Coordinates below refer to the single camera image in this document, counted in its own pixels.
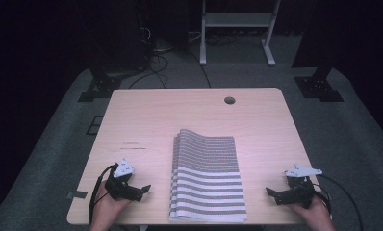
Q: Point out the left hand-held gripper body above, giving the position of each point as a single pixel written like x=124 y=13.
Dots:
x=119 y=189

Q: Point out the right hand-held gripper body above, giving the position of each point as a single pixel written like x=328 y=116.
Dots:
x=300 y=191

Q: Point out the grey white striped cloth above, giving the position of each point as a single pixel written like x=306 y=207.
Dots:
x=207 y=179

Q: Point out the person's left hand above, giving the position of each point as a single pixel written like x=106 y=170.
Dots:
x=107 y=210

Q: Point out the person's right hand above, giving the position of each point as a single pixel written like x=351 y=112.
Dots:
x=314 y=215

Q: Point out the grey tape piece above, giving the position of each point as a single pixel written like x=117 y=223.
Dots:
x=77 y=194

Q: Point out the black stand base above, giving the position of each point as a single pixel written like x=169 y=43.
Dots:
x=318 y=86
x=99 y=88

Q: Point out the dark equipment cabinet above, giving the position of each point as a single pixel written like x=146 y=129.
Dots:
x=122 y=35

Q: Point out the white metal stand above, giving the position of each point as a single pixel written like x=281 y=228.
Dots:
x=237 y=19

